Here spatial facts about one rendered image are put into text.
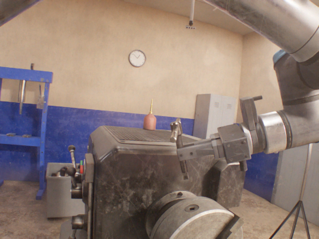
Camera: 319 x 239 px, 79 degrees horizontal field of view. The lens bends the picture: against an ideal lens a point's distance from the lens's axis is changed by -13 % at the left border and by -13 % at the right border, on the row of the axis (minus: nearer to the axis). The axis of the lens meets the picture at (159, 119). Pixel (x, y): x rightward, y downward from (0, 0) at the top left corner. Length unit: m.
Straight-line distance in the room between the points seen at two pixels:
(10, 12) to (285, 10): 0.56
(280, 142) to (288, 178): 3.60
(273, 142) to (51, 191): 2.53
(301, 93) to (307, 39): 0.16
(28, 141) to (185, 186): 3.00
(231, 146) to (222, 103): 3.79
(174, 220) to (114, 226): 0.23
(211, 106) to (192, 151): 3.60
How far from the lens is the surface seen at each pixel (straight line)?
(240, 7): 0.35
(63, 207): 2.85
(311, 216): 3.95
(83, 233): 1.14
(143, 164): 0.67
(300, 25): 0.36
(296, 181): 4.01
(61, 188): 2.75
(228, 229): 0.61
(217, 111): 4.16
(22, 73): 3.52
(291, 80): 0.49
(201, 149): 0.48
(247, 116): 0.48
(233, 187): 0.80
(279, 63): 0.52
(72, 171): 0.79
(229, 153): 0.45
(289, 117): 0.50
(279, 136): 0.49
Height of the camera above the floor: 1.44
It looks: 2 degrees down
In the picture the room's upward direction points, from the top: 6 degrees clockwise
